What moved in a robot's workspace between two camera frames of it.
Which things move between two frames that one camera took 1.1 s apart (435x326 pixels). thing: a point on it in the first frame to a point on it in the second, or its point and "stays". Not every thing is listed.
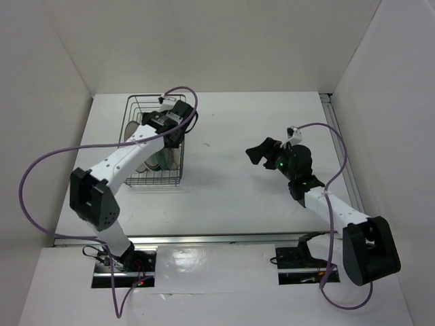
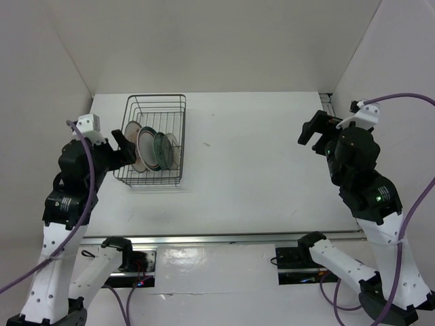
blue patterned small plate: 165,158 stays
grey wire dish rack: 166,168 stays
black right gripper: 257,153 to 321,122
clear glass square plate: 130,128 to 176,148
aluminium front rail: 183,239 stays
